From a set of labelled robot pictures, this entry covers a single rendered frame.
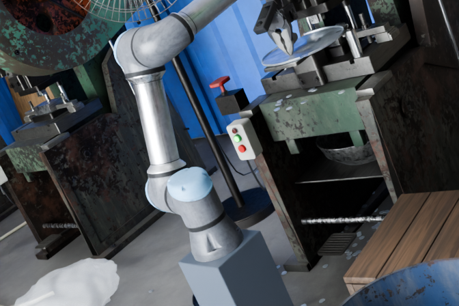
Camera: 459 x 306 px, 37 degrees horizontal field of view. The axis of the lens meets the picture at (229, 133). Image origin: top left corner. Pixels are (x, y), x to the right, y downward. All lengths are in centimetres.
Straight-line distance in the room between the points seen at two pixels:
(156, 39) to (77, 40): 151
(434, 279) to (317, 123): 93
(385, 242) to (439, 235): 14
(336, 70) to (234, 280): 79
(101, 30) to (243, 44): 101
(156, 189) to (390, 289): 78
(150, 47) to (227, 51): 239
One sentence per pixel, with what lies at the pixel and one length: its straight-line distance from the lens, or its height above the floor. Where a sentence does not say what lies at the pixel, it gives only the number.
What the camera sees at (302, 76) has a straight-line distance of 229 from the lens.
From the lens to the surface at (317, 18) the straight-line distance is 237.
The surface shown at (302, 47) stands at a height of 79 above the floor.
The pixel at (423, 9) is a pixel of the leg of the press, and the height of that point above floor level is 72.
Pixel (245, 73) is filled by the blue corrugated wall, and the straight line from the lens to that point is 418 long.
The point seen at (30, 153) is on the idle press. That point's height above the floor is 60.
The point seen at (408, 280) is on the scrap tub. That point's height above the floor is 45.
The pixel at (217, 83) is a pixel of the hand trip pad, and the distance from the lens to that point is 240.
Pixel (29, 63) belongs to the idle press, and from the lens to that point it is 314.
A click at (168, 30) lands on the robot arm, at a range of 182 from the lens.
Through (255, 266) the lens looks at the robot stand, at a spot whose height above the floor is 38.
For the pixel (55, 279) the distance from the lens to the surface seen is 306.
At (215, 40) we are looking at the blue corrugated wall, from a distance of 418.
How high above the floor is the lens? 124
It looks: 16 degrees down
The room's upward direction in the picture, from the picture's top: 24 degrees counter-clockwise
